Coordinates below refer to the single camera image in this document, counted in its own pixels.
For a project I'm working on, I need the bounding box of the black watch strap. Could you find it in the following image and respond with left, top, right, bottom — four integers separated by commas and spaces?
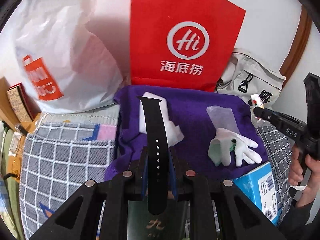
137, 95, 170, 215

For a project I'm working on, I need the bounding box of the white glove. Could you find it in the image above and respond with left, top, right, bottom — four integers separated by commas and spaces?
214, 128, 262, 167

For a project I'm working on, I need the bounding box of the white foam block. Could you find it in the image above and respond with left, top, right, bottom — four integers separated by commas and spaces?
139, 91, 185, 147

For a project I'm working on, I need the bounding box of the clear plastic zip bag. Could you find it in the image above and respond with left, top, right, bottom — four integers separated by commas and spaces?
206, 106, 240, 134

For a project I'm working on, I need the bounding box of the person's right hand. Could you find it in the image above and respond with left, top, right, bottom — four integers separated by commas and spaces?
287, 144, 320, 208

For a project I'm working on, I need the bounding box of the dark green tin box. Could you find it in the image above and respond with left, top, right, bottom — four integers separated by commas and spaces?
127, 200, 188, 240

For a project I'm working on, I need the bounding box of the purple towel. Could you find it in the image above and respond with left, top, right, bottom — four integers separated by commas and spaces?
105, 86, 268, 180

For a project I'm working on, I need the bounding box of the blue tissue box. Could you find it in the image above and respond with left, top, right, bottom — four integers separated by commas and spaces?
233, 161, 280, 225

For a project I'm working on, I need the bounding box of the grey checkered bed cover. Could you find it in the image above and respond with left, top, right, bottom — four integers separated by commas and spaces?
20, 113, 291, 238

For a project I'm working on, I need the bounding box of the beige Nike waist bag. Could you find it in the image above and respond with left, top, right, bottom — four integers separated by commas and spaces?
216, 49, 286, 108

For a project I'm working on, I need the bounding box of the red paper bag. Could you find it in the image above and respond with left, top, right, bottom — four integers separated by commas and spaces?
130, 0, 245, 92

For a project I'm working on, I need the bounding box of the white Miniso plastic bag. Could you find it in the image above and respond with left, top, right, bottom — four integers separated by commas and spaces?
12, 0, 124, 114

